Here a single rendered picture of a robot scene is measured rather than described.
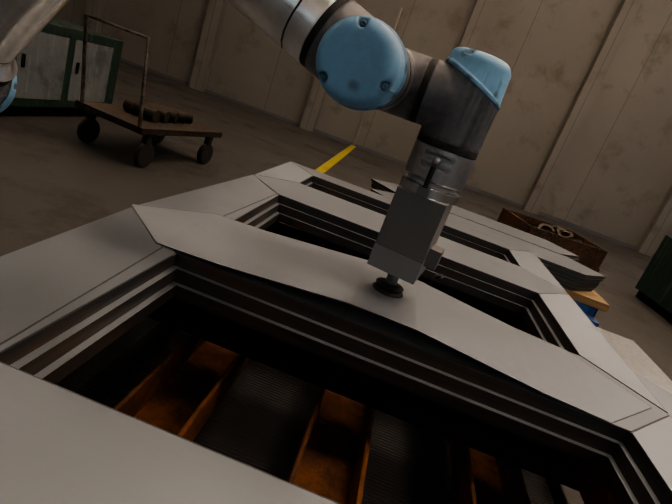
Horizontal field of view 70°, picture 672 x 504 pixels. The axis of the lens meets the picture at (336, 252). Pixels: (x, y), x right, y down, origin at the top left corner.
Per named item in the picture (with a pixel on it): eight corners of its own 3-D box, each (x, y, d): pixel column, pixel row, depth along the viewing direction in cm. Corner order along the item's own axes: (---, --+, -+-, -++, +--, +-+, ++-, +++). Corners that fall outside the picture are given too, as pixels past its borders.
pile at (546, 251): (569, 265, 179) (576, 251, 177) (609, 305, 141) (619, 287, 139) (368, 190, 184) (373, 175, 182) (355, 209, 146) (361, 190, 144)
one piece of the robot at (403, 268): (484, 186, 53) (426, 313, 58) (488, 181, 61) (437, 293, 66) (402, 154, 55) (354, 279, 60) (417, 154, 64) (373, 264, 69)
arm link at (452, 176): (477, 160, 61) (472, 161, 53) (463, 194, 62) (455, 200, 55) (422, 139, 63) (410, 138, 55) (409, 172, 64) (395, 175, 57)
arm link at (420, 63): (338, 15, 50) (438, 50, 49) (358, 32, 61) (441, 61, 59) (315, 91, 53) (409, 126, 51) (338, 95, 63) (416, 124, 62)
